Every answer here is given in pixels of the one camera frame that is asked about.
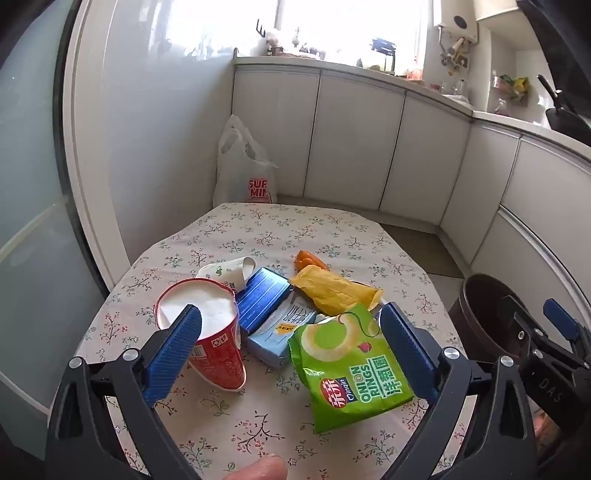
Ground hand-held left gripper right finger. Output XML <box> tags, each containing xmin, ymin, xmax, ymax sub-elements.
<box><xmin>379</xmin><ymin>302</ymin><xmax>539</xmax><ymax>480</ymax></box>

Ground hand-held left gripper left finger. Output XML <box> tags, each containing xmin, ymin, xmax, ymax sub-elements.
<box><xmin>46</xmin><ymin>304</ymin><xmax>204</xmax><ymax>480</ymax></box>

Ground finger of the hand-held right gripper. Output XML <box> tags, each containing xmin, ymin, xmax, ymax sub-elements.
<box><xmin>543</xmin><ymin>298</ymin><xmax>591</xmax><ymax>354</ymax></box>
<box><xmin>501</xmin><ymin>295</ymin><xmax>546</xmax><ymax>365</ymax></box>

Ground brown plastic bin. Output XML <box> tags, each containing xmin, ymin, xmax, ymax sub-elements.
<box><xmin>448</xmin><ymin>273</ymin><xmax>555</xmax><ymax>370</ymax></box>

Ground red paper noodle cup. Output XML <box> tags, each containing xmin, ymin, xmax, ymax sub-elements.
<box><xmin>154</xmin><ymin>278</ymin><xmax>247</xmax><ymax>392</ymax></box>

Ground green snack bag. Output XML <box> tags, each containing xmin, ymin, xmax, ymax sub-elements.
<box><xmin>287</xmin><ymin>303</ymin><xmax>415</xmax><ymax>433</ymax></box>

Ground white green paper cup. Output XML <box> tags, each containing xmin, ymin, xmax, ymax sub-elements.
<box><xmin>196</xmin><ymin>257</ymin><xmax>257</xmax><ymax>294</ymax></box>

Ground light blue milk carton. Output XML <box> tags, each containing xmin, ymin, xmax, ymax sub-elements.
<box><xmin>247</xmin><ymin>295</ymin><xmax>329</xmax><ymax>368</ymax></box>

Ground dark blue cardboard box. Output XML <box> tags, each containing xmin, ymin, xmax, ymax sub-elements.
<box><xmin>235</xmin><ymin>267</ymin><xmax>293</xmax><ymax>334</ymax></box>

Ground yellow snack packet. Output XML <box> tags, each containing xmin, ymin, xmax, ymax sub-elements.
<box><xmin>289</xmin><ymin>266</ymin><xmax>384</xmax><ymax>315</ymax></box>

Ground person's right hand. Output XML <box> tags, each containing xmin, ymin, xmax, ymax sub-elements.
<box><xmin>533</xmin><ymin>413</ymin><xmax>561</xmax><ymax>459</ymax></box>

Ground person's left hand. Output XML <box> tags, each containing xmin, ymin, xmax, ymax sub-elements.
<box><xmin>224</xmin><ymin>454</ymin><xmax>287</xmax><ymax>480</ymax></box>

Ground white drawer cabinets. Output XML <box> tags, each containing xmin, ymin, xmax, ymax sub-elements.
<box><xmin>438</xmin><ymin>113</ymin><xmax>591</xmax><ymax>370</ymax></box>

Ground floral tablecloth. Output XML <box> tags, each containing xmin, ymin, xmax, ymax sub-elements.
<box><xmin>74</xmin><ymin>202</ymin><xmax>476</xmax><ymax>480</ymax></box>

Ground white plastic shopping bag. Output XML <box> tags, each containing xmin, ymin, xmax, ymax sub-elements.
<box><xmin>212</xmin><ymin>114</ymin><xmax>279</xmax><ymax>206</ymax></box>

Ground black frying pan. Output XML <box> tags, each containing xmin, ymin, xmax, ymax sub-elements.
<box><xmin>537</xmin><ymin>74</ymin><xmax>591</xmax><ymax>144</ymax></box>

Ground white door cabinets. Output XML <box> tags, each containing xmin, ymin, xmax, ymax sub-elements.
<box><xmin>232</xmin><ymin>65</ymin><xmax>474</xmax><ymax>227</ymax></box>

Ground yellow green hanging bag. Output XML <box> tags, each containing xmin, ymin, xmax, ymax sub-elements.
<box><xmin>492</xmin><ymin>74</ymin><xmax>530</xmax><ymax>105</ymax></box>

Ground white water heater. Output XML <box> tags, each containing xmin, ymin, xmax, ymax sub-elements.
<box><xmin>436</xmin><ymin>9</ymin><xmax>481</xmax><ymax>42</ymax></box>

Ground blue dish rack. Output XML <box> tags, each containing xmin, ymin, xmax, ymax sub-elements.
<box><xmin>369</xmin><ymin>38</ymin><xmax>398</xmax><ymax>75</ymax></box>

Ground window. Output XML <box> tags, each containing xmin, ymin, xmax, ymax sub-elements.
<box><xmin>277</xmin><ymin>0</ymin><xmax>435</xmax><ymax>61</ymax></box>

